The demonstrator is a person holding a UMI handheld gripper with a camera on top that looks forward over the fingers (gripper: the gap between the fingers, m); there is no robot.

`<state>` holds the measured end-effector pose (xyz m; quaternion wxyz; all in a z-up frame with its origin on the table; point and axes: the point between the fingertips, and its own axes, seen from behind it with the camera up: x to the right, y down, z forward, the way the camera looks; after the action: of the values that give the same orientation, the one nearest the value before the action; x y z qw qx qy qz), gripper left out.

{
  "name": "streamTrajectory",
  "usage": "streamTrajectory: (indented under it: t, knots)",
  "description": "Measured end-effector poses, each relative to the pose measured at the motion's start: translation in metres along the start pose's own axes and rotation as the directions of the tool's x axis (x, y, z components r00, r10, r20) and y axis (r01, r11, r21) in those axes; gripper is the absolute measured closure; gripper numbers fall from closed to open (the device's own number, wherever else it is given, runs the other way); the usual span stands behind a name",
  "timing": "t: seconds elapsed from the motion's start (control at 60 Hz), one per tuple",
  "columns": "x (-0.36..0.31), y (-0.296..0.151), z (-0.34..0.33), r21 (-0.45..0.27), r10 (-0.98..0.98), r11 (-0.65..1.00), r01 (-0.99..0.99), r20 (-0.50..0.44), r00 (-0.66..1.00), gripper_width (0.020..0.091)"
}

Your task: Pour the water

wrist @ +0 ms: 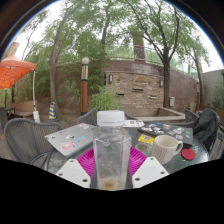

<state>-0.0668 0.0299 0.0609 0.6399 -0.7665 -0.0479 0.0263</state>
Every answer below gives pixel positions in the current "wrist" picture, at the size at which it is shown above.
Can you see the white printed paper sheet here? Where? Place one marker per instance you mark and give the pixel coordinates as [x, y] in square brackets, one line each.
[134, 123]

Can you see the yellow blue striped cone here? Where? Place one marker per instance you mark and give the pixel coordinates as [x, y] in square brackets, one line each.
[52, 112]

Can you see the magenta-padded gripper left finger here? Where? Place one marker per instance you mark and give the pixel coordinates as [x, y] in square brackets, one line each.
[73, 173]

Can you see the leaning tree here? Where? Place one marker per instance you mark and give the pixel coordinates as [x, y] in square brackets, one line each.
[52, 86]

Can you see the white ribbed mug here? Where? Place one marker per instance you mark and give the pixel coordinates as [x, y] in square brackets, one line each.
[165, 150]

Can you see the black wall lamp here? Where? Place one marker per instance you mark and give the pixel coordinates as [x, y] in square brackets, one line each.
[110, 78]
[161, 83]

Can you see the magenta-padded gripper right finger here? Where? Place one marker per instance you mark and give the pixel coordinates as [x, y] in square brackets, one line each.
[150, 171]

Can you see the black jacket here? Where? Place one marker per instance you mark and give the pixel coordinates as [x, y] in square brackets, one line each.
[206, 126]

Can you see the clear plastic bottle white cap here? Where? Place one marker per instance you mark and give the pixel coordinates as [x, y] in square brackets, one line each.
[111, 150]

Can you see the orange patio umbrella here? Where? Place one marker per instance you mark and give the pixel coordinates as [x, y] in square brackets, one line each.
[13, 70]

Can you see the wooden bench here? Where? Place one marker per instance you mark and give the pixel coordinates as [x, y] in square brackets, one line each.
[23, 107]

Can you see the slim tree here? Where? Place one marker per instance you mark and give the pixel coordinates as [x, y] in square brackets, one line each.
[200, 83]

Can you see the flat round red coaster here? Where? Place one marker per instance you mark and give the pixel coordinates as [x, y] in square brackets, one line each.
[188, 154]

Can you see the wooden lamp post white globe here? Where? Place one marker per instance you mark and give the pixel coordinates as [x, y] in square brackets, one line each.
[198, 96]
[84, 93]

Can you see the yellow card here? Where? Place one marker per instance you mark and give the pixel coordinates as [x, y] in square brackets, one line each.
[146, 139]

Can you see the green plant in blue pot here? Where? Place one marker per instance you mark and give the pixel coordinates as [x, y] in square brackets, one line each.
[105, 98]

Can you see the silver laptop with stickers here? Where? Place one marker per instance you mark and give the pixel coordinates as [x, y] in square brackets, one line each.
[70, 138]

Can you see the black laptop with stickers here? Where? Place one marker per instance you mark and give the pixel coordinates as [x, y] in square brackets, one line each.
[170, 131]

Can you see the grey wall box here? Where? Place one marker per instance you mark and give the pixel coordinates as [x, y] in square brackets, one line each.
[172, 101]

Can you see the dark forked tree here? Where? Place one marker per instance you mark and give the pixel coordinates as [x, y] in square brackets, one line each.
[166, 90]

